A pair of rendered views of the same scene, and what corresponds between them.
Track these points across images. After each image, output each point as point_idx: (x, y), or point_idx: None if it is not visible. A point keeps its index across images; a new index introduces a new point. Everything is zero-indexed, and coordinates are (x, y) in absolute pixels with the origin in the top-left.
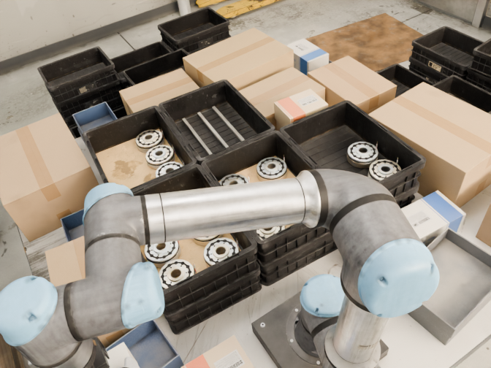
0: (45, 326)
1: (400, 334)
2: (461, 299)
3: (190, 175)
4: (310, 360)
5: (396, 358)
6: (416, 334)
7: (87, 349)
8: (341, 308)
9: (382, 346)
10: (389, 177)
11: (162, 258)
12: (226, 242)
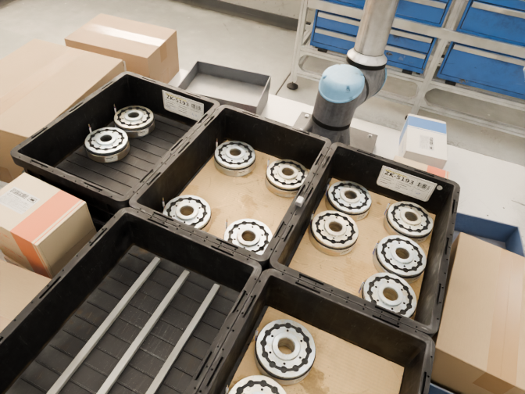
0: None
1: (278, 119)
2: (234, 87)
3: None
4: (351, 141)
5: (298, 117)
6: (271, 112)
7: None
8: (394, 1)
9: (304, 113)
10: (169, 87)
11: (410, 242)
12: (336, 197)
